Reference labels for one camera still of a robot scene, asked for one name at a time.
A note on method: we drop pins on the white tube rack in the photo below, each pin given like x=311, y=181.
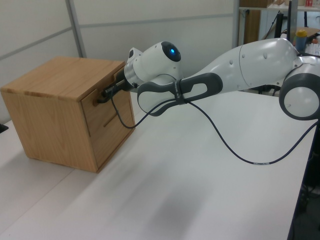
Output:
x=315, y=47

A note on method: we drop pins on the blue bottle with yellow cap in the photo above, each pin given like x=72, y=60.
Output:
x=300, y=40

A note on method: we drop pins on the wooden background cupboard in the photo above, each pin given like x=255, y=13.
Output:
x=252, y=27

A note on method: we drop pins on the grey partition post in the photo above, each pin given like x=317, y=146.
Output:
x=78, y=32

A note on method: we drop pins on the wooden drawer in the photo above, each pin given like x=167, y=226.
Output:
x=110, y=117

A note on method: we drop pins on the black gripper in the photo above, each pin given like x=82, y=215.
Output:
x=122, y=80

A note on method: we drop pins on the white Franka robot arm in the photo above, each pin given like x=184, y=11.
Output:
x=250, y=65

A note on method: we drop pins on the black monitor stand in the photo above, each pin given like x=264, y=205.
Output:
x=278, y=25

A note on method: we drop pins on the wooden cabinet box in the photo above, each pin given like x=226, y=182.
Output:
x=45, y=112

